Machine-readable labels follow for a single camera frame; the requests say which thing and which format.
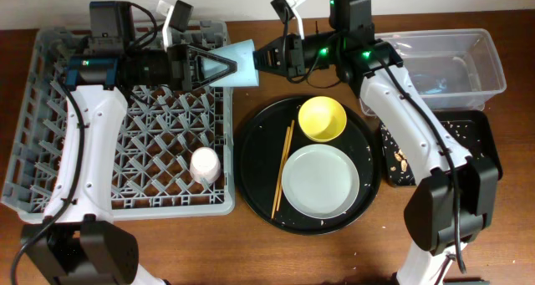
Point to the blue plastic cup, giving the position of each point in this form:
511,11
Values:
246,75

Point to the pink plastic cup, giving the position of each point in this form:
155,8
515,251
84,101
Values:
205,165

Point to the black rectangular bin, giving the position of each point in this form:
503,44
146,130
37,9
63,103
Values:
470,128

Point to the grey dishwasher rack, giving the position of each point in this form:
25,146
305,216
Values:
160,132

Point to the yellow bowl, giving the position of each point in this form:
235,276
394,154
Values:
322,119

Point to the wooden chopstick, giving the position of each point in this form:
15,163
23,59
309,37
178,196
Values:
279,181
292,125

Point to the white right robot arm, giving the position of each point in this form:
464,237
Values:
455,190

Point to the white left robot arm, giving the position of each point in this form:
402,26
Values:
77,241

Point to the food scraps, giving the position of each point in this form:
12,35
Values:
401,159

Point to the grey round plate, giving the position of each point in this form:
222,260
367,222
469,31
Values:
320,181

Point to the clear plastic bin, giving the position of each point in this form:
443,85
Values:
452,69

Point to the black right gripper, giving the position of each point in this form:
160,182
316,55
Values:
287,68

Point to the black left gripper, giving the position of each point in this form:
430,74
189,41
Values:
181,71

